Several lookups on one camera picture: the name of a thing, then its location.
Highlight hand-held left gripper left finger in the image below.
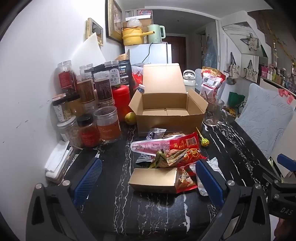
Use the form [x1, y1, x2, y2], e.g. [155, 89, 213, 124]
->
[25, 158, 102, 241]

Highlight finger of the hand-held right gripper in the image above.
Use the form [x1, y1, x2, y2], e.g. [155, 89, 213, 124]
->
[258, 163, 286, 186]
[277, 153, 296, 179]

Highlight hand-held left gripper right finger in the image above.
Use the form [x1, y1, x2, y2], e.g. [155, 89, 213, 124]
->
[195, 159, 271, 241]

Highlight small red gold packet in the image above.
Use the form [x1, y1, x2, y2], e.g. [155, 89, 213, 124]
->
[177, 168, 198, 193]

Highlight yellow green lollipop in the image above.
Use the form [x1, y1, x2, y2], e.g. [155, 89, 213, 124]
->
[196, 127, 210, 147]

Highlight large red gold-print packet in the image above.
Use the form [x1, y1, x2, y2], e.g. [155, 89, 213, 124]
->
[162, 132, 208, 168]

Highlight green gold snack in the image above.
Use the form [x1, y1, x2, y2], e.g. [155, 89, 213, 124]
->
[148, 149, 188, 169]

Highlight small gold paper box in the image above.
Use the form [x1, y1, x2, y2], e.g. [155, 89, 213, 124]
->
[129, 168, 178, 194]

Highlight cardboard box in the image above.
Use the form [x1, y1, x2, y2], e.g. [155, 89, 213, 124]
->
[129, 63, 208, 137]

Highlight person's right forearm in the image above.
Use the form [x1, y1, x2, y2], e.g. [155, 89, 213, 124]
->
[274, 219, 296, 241]

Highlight black smartphone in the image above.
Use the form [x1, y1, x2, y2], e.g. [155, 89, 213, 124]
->
[63, 148, 99, 181]

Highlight dark tissue tray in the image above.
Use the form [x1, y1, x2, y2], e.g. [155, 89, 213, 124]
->
[46, 145, 82, 185]

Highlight black lid red spice jar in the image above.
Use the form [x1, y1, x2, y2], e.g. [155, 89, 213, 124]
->
[77, 114, 100, 148]

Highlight clear jar of oats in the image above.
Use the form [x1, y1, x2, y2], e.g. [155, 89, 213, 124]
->
[57, 115, 82, 148]

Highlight chair with pale blue cushion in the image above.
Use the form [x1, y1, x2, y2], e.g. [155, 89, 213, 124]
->
[235, 83, 295, 158]

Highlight orange label clear jar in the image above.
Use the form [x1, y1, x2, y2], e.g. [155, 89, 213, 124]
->
[93, 106, 122, 143]

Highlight pink clips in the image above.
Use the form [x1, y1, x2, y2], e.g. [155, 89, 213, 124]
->
[278, 89, 296, 103]

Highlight glass mug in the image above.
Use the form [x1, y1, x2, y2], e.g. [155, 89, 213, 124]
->
[203, 97, 228, 127]

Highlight yellow fruit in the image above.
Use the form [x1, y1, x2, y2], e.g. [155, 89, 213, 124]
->
[125, 112, 137, 126]

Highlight dark silver small packet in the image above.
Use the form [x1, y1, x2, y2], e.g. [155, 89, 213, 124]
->
[146, 128, 167, 141]

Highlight amber glass jar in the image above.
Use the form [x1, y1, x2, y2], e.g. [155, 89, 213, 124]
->
[67, 95, 84, 117]

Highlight short black lid jar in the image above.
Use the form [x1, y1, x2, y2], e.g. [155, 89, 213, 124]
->
[52, 94, 72, 122]

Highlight green bag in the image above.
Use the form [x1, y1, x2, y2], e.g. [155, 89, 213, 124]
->
[229, 92, 246, 107]

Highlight red canister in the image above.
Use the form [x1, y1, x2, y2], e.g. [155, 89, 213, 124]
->
[112, 85, 133, 122]

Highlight row of cosmetics bottles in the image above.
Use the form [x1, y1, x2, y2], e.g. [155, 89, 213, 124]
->
[260, 62, 296, 93]

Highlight brown label plastic jar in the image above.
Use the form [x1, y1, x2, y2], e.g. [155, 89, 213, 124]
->
[76, 72, 96, 108]

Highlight dark brown label jar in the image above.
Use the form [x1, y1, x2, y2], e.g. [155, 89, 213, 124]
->
[93, 70, 115, 107]

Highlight red white nut bag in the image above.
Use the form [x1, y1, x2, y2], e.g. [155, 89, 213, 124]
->
[200, 66, 226, 103]

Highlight red label plastic jar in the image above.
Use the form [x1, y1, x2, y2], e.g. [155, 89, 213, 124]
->
[58, 60, 78, 96]

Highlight white tote bag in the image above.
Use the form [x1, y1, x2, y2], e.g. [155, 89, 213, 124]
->
[228, 52, 241, 80]

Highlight green label plastic jar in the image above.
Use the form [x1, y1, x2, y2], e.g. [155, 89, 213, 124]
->
[104, 60, 121, 89]

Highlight white kettle bottle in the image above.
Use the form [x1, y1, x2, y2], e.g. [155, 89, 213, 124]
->
[183, 69, 199, 88]

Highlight clear cap plastic jar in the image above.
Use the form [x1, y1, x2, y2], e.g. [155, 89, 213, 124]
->
[80, 63, 94, 75]

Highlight black coffee bag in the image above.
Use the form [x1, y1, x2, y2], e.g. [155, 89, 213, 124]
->
[91, 60, 132, 93]

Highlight red foil bag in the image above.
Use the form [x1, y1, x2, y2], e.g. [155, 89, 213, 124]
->
[131, 66, 145, 91]

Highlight white foam board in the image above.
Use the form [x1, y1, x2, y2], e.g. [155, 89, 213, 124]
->
[69, 32, 107, 70]

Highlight brown paper bag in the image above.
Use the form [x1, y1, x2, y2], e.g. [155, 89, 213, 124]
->
[115, 52, 130, 62]

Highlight blue plastic cover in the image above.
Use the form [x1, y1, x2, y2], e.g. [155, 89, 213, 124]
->
[203, 34, 218, 68]

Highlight brown door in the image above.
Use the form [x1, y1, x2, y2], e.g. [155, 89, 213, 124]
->
[165, 34, 187, 73]

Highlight white fridge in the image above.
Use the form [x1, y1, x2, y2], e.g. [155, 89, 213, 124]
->
[124, 42, 173, 66]

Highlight yellow cooking pot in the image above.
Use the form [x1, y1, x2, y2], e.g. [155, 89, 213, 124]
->
[122, 26, 151, 46]

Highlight green electric kettle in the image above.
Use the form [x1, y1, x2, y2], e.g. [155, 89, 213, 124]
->
[147, 24, 166, 44]

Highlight clear plastic bag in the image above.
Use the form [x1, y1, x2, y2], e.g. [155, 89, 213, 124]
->
[126, 17, 142, 28]

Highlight brown cardboard carton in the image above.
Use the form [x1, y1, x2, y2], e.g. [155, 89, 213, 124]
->
[122, 10, 153, 29]

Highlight black power cable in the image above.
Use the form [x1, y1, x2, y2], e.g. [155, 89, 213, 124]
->
[142, 43, 154, 64]

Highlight small wooden picture frame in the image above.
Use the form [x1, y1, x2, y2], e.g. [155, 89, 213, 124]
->
[84, 18, 104, 46]

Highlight large dark picture frame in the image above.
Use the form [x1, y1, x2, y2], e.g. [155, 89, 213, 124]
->
[105, 0, 123, 42]

